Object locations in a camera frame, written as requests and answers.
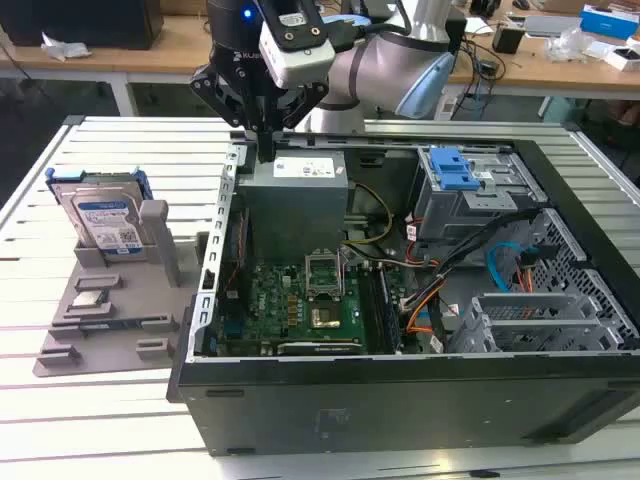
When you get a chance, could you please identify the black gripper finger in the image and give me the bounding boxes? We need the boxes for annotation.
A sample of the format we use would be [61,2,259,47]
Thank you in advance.
[266,82,330,163]
[189,64,268,163]

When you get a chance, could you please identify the hard disk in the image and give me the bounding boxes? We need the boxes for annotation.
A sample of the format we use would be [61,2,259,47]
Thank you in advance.
[44,167,152,262]

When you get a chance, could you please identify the empty blue disk carrier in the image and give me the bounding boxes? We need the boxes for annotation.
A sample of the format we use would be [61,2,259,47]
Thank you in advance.
[428,145,482,192]

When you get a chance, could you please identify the tall grey disk bay cage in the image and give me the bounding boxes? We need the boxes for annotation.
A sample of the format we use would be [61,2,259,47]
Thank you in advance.
[412,144,549,246]

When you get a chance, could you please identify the low grey metal disk bay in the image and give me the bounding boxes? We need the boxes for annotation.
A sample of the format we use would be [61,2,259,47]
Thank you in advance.
[446,292,627,354]

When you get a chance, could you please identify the long wooden desk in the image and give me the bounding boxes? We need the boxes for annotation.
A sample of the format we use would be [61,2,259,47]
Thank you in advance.
[0,0,640,101]

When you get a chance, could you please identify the white desk leg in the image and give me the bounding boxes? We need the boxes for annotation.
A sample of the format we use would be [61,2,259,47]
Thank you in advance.
[107,74,139,117]

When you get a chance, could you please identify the grey power supply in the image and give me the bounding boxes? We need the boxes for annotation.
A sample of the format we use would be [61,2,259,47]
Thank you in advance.
[235,149,357,261]

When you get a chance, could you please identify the metal socket cover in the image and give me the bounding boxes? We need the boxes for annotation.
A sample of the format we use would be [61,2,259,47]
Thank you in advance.
[304,252,344,296]

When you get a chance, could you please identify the large black box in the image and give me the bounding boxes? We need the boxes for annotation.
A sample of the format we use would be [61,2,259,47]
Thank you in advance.
[0,0,164,51]

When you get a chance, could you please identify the crumpled white paper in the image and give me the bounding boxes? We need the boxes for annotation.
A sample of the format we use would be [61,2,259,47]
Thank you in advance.
[40,32,94,62]

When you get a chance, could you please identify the black desktop tower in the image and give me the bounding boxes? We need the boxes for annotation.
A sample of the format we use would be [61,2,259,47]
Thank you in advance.
[444,9,469,54]

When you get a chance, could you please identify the green motherboard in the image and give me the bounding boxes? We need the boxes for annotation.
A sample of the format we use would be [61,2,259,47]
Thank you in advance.
[214,259,416,356]

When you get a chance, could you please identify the CPU socket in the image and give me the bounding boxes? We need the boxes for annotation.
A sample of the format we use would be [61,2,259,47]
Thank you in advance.
[308,295,346,334]

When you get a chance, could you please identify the black RAM slot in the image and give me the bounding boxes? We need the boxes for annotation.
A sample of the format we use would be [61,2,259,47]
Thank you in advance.
[360,267,384,354]

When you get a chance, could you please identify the grey parts rack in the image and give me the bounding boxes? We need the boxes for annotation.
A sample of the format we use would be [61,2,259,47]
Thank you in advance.
[32,199,211,379]

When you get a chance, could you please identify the RAM stick with blue label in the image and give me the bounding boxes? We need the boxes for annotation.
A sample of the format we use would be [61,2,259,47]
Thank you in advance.
[377,267,403,351]

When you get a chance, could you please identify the black graphics card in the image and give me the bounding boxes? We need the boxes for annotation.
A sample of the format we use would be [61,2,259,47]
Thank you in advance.
[277,341,369,357]

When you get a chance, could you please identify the dark RAM stick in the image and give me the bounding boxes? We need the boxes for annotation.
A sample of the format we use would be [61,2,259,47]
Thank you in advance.
[52,319,169,332]

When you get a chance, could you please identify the flat grey box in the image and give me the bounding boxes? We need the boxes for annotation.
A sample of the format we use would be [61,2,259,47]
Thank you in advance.
[522,14,584,37]

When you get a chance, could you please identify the clear plastic bags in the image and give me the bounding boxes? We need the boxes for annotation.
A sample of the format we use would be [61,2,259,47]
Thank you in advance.
[544,27,609,64]

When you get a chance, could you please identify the black open PC case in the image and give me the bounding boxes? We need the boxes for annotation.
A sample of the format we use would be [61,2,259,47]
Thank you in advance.
[166,130,640,457]

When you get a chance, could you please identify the blue cardboard box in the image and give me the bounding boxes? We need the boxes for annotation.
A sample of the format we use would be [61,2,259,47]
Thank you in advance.
[579,4,640,41]

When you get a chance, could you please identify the white box with black item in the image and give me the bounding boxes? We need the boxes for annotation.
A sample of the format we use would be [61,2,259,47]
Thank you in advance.
[604,44,640,74]

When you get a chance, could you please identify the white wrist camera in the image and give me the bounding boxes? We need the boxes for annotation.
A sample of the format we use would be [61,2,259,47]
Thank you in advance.
[257,0,335,90]

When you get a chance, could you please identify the black camera cable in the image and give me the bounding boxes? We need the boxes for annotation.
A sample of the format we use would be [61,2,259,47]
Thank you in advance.
[323,0,416,52]

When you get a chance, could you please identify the yellow wires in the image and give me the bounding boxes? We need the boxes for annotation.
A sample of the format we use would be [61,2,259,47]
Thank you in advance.
[344,182,394,249]

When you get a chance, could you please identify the grey wire bundle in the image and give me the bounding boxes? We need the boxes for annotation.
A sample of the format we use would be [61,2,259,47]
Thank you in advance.
[349,249,436,271]

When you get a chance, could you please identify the black cable bundle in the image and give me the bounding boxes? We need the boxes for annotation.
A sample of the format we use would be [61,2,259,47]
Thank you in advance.
[432,207,544,281]

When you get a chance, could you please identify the orange wire bundle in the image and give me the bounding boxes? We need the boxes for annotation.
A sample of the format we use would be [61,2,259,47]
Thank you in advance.
[405,287,451,336]

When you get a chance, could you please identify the blue wire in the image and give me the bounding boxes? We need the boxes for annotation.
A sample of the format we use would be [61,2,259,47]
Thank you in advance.
[485,242,524,294]

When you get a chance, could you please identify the orange wires with black plug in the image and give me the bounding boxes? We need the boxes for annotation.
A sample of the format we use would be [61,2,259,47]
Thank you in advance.
[517,247,556,296]

